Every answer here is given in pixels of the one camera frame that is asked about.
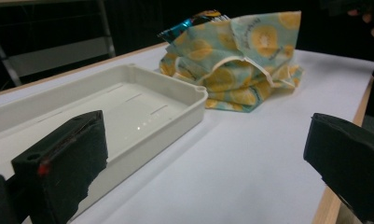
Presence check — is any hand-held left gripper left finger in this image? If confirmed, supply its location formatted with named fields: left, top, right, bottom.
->
left=10, top=109, right=109, bottom=224

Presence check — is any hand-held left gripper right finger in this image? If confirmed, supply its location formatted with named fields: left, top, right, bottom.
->
left=303, top=112, right=374, bottom=224

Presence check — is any white plastic tray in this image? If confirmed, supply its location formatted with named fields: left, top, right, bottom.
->
left=0, top=63, right=209, bottom=220

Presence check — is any lemon print cloth bag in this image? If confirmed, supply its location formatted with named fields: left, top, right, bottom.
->
left=159, top=10, right=304, bottom=113

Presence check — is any blue foil snack packet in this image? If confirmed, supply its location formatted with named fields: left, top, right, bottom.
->
left=157, top=9, right=231, bottom=44

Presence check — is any grey metal stand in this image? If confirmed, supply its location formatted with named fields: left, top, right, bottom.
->
left=0, top=0, right=117, bottom=88

